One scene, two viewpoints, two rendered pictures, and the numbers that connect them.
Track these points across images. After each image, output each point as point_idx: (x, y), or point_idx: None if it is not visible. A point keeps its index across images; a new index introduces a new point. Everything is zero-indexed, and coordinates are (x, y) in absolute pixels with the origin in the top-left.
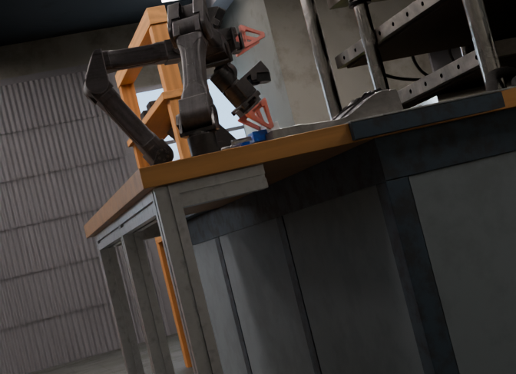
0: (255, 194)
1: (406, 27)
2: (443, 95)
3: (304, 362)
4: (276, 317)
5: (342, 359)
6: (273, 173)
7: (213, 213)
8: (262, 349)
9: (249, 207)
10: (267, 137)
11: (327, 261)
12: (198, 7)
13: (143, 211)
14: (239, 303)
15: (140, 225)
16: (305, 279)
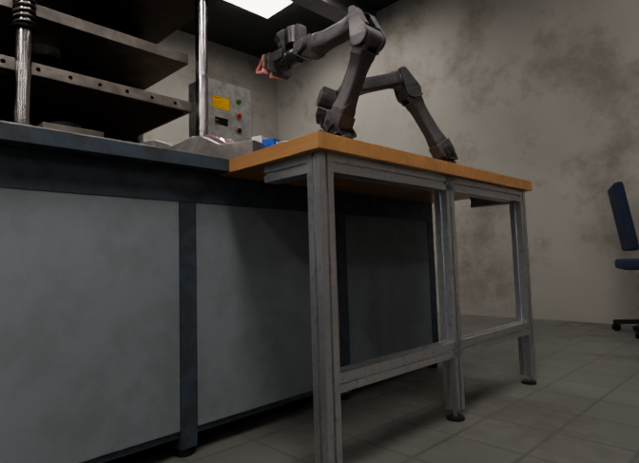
0: None
1: (76, 87)
2: None
3: None
4: (299, 290)
5: (375, 309)
6: (413, 195)
7: (197, 176)
8: (247, 326)
9: (297, 196)
10: None
11: (382, 250)
12: (403, 84)
13: (499, 193)
14: (213, 280)
15: (489, 197)
16: (355, 260)
